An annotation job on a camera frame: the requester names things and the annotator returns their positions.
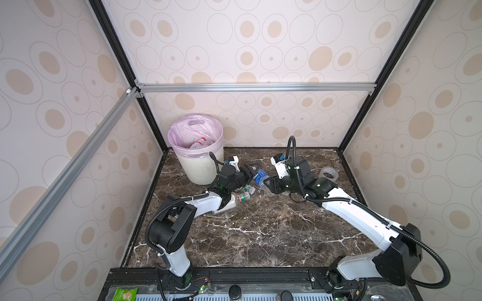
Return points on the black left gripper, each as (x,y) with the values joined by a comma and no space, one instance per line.
(248,175)

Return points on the white bottle green leaf label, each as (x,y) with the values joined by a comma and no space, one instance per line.
(236,198)

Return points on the clear bottle blue label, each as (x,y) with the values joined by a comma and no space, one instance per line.
(260,177)

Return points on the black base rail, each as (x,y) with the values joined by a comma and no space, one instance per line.
(250,284)

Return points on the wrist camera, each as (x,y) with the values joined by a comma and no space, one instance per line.
(233,161)
(279,162)

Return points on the clear tape roll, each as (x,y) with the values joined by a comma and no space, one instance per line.
(329,173)

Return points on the horizontal aluminium frame bar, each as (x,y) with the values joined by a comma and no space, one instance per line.
(268,87)

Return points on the white bin with purple bag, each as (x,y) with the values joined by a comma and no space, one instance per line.
(193,138)

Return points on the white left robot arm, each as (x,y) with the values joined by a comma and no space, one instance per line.
(168,229)

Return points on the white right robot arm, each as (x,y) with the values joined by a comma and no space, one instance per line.
(399,248)

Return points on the green snack packet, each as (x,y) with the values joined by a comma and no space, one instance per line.
(124,294)

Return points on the left aluminium frame bar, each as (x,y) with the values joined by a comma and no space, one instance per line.
(37,217)

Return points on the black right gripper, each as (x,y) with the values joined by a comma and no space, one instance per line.
(273,185)

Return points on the white bottle red cap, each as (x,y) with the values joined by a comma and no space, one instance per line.
(202,143)

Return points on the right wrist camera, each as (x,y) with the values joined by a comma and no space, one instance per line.
(279,162)

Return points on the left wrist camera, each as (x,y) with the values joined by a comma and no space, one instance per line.
(233,161)

